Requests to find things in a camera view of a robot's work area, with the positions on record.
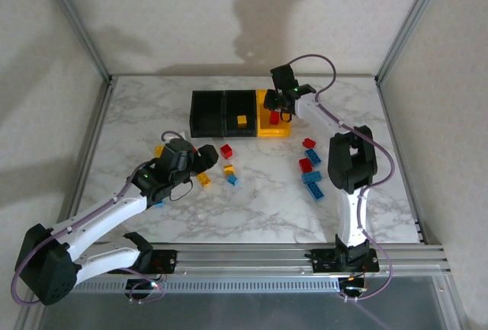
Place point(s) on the long yellow lego brick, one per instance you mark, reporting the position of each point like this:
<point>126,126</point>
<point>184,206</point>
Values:
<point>203,179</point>

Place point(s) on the small yellow lego brick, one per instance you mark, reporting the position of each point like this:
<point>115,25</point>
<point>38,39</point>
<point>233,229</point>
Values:
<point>228,170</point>
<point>158,151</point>
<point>241,120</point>

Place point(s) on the long blue lego brick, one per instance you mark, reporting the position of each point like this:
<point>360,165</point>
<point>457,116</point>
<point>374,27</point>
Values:
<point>315,190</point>

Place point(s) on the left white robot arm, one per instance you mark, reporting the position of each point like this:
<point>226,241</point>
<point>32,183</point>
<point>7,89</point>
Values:
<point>103,215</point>

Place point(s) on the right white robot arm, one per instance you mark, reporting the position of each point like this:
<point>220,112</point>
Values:
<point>352,215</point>

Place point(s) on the yellow plastic bin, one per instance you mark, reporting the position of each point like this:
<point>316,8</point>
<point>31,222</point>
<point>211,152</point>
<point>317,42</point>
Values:
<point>274,131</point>

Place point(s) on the grey metal panel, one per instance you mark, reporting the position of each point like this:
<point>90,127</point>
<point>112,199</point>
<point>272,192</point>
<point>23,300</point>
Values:
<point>248,313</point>

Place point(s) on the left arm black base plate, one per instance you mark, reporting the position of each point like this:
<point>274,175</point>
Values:
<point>167,259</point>

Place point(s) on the aluminium table side rail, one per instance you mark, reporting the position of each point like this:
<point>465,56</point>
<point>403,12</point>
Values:
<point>100,116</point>
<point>402,154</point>

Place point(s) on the aluminium mounting rail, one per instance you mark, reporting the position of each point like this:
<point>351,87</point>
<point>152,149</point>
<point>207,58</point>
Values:
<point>248,259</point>

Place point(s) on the aluminium frame post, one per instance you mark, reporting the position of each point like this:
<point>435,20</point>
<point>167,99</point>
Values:
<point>409,21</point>
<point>78,25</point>

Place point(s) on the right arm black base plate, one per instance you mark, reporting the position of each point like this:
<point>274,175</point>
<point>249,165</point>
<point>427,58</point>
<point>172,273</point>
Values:
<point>324,263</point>

